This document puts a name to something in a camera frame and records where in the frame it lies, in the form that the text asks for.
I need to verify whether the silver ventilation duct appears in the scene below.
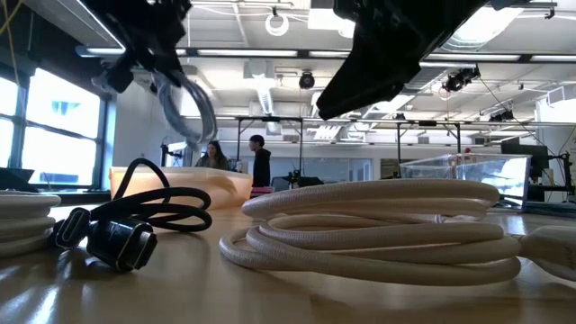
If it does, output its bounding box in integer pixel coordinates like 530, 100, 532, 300
404, 6, 526, 94

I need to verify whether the cream braided cable coil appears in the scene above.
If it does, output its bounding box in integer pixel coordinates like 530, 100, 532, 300
0, 191, 63, 259
219, 178, 576, 288

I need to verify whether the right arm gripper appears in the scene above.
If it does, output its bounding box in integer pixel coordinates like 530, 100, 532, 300
317, 0, 490, 121

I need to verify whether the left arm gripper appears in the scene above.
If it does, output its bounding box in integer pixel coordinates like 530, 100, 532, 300
84, 0, 194, 95

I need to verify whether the person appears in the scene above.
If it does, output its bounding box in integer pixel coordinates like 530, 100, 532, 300
248, 133, 273, 188
193, 139, 230, 171

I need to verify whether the black HDMI cable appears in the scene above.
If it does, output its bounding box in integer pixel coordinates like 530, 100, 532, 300
52, 157, 213, 274

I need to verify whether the clear plastic bin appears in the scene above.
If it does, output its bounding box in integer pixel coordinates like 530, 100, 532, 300
399, 153, 533, 212

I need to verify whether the black monitor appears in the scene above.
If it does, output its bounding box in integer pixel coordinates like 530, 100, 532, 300
500, 142, 551, 180

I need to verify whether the black background frame rig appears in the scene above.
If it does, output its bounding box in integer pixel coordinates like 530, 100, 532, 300
235, 115, 464, 179

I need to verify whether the black ceiling camera cluster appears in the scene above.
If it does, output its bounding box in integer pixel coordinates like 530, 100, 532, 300
442, 65, 482, 94

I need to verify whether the beige tray bin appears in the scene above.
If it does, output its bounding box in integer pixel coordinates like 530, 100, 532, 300
109, 166, 255, 212

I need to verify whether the white cable ring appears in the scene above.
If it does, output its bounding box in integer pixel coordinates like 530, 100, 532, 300
264, 12, 291, 38

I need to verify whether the overhead light bar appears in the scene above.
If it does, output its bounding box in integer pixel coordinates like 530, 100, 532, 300
74, 44, 576, 64

